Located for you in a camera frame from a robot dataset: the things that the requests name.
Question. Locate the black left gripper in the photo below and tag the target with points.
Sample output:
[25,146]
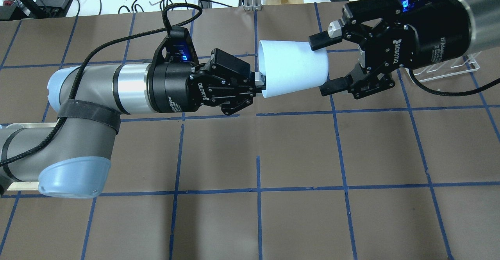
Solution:
[170,88]

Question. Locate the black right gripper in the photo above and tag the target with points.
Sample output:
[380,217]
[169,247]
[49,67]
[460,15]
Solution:
[437,35]

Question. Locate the light blue plastic cup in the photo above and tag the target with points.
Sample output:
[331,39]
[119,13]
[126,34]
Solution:
[291,66]

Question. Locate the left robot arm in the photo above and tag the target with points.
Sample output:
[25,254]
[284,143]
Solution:
[77,161]

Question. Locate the black power brick left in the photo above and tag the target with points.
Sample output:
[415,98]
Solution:
[54,8]

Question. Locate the cream plastic tray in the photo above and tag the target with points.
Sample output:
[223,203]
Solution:
[23,152]

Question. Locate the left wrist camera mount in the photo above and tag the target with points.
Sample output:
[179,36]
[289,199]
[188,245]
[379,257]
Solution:
[176,47]

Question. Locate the white wire cup rack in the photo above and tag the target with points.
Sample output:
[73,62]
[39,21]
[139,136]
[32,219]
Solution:
[450,68]

